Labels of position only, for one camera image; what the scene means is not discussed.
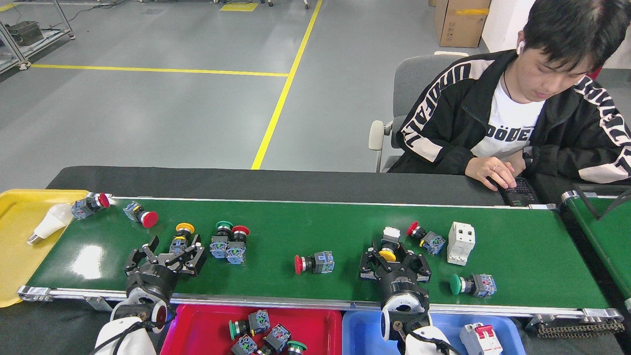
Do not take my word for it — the person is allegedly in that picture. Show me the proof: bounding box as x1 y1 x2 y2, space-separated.
388 0 631 192

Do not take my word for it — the green feeder conveyor belt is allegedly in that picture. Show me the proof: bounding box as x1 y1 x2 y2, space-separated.
561 190 631 311

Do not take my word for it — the blue plastic bin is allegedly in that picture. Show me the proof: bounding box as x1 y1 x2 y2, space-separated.
342 311 527 355

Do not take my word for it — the person's right hand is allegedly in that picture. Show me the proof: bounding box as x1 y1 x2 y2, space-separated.
465 157 517 192

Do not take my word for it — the yellow plastic tray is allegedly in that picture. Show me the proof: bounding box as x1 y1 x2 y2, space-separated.
0 189 90 309

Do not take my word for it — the grey office chair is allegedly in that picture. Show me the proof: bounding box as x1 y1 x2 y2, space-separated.
369 51 469 173

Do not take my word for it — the black keypad controller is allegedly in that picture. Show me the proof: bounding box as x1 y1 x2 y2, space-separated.
499 177 541 207

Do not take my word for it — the white circuit breaker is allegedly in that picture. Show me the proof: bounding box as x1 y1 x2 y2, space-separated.
447 221 476 266
459 323 503 355

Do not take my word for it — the long green conveyor belt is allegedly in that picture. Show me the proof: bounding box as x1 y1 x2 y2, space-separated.
17 192 626 321

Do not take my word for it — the dark grey machine box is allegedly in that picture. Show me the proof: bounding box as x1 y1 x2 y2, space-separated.
5 21 44 46

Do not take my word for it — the black drive chain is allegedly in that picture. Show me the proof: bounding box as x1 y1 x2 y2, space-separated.
535 319 626 339

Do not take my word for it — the metal frame cart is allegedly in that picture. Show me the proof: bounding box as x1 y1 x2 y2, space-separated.
0 0 75 74

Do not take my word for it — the red plastic bin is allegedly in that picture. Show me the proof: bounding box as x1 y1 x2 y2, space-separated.
160 304 343 355

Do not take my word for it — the black V-shaped guide bracket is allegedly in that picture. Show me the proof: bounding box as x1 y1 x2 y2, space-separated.
574 183 631 221

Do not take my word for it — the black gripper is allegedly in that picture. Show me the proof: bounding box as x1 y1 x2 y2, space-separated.
360 239 432 307
124 234 208 299

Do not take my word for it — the white light bulb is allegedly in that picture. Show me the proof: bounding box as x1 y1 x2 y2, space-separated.
27 203 74 246

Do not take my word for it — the cardboard box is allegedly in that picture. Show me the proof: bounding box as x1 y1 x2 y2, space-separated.
434 0 492 48

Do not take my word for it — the person's left hand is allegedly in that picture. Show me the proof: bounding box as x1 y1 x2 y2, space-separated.
505 150 529 178

